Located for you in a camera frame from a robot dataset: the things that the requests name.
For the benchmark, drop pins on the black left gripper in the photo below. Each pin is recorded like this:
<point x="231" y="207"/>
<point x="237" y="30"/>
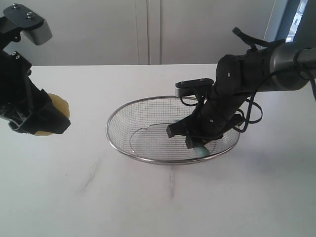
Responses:
<point x="26" y="108"/>

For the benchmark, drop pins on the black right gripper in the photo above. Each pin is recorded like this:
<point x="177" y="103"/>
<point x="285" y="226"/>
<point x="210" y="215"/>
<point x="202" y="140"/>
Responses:
<point x="237" y="77"/>

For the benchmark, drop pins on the yellow lemon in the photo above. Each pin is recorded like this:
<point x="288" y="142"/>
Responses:
<point x="61" y="105"/>

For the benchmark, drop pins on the teal handled vegetable peeler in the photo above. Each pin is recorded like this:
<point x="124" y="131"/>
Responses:
<point x="201" y="151"/>

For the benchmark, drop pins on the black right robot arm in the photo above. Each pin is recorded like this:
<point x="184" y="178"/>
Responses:
<point x="291" y="67"/>

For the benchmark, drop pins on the oval wire mesh basket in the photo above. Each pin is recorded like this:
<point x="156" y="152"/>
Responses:
<point x="138" y="129"/>

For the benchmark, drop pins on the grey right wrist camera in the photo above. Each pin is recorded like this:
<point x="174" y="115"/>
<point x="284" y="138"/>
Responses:
<point x="193" y="87"/>

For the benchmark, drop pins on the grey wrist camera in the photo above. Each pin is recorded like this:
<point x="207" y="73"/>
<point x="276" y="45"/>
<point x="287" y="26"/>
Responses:
<point x="18" y="19"/>
<point x="193" y="87"/>

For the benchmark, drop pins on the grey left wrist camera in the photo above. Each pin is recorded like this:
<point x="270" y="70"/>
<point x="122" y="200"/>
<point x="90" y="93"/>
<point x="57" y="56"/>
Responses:
<point x="18" y="19"/>

